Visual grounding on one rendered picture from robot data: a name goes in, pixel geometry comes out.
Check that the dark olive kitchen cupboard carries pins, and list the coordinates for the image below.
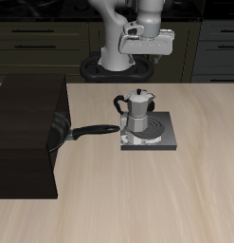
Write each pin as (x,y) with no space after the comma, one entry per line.
(42,57)

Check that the dark wooden cabinet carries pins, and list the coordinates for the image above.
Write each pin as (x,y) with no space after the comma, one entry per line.
(23,126)

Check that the flat black base plate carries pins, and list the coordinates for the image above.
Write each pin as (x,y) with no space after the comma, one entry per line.
(90,71)

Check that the dark grey kitchen cupboard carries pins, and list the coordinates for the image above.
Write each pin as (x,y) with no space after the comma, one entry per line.
(216,53)

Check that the black kitchen countertop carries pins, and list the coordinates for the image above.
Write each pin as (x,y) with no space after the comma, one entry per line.
(42,9)

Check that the silver moka pot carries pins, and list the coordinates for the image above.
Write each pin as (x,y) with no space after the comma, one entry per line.
(139,110)

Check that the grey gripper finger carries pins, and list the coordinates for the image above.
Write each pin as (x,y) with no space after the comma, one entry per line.
(157,58)
(131,58)

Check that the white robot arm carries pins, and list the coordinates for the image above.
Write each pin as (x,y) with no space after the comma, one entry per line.
(113,38)

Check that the dark grey stove plate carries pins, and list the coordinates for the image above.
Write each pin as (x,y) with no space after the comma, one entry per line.
(167,133)

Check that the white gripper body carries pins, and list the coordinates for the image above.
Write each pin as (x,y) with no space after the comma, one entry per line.
(147,44)

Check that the black frying pan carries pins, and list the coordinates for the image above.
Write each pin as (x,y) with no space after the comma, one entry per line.
(90,130)

